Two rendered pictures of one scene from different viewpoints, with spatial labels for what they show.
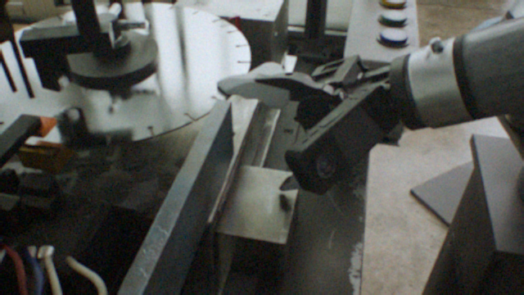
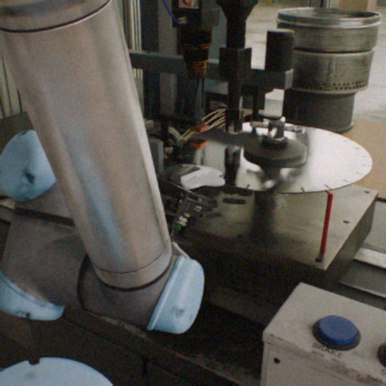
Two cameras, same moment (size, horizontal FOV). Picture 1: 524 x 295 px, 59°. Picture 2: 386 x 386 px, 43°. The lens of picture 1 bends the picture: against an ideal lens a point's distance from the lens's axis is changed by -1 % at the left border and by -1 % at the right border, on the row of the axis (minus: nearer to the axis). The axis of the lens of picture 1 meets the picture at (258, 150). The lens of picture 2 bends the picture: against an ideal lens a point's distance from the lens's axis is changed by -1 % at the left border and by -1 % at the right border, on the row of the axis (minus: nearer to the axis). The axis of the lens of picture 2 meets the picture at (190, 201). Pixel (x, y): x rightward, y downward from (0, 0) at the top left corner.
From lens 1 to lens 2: 0.90 m
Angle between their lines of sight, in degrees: 86
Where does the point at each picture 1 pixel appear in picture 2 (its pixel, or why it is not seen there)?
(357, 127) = not seen: hidden behind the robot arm
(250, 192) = (190, 251)
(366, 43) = (331, 308)
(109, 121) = (202, 147)
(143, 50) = (270, 153)
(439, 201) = not seen: outside the picture
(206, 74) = (236, 173)
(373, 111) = not seen: hidden behind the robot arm
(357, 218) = (171, 344)
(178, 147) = (235, 215)
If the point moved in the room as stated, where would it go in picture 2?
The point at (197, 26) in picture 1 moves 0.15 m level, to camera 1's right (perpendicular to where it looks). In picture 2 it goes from (316, 178) to (301, 223)
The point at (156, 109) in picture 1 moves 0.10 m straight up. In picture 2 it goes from (206, 158) to (207, 100)
